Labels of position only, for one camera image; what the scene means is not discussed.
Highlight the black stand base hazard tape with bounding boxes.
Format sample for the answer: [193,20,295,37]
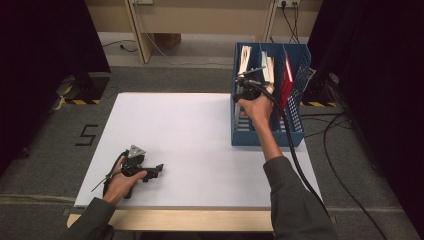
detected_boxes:
[300,68,342,108]
[55,72,111,106]

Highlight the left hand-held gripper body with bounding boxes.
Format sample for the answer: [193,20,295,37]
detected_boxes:
[119,144,148,200]

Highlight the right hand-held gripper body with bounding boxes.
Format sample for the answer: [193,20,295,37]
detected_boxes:
[231,65,268,103]

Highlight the person's right hand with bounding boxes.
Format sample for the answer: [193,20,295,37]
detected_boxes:
[236,85,275,127]

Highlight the black floor cable bundle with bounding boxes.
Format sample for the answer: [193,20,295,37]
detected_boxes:
[300,111,389,240]

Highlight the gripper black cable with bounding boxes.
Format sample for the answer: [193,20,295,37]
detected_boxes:
[247,79,332,219]
[90,149,130,195]

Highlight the blue file rack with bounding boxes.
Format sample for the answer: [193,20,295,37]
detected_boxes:
[229,42,313,148]

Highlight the black curtain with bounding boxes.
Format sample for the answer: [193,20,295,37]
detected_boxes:
[0,0,111,176]
[305,0,424,232]

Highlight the red sticker-print book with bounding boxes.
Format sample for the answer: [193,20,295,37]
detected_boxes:
[279,51,295,112]

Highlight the brown cardboard box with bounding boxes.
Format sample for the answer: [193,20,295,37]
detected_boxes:
[154,33,182,51]

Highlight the person's left hand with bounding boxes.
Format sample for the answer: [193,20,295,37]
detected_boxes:
[101,155,148,207]

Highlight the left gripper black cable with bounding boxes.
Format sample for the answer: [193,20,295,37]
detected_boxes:
[90,149,130,195]

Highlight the white wall power outlet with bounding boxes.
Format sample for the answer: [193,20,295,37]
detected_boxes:
[276,0,301,9]

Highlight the beige wooden desk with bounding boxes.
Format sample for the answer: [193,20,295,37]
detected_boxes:
[84,0,324,65]

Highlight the white picture-grid book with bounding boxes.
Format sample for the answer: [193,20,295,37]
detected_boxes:
[233,45,253,130]

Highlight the thin white floor cable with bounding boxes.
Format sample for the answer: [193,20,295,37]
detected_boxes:
[144,32,235,67]

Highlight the black plugged power cables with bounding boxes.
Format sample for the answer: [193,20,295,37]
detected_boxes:
[280,0,302,45]

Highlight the yellow book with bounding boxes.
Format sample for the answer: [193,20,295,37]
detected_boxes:
[266,55,276,85]

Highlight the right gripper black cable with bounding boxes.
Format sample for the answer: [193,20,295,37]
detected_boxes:
[247,79,332,219]

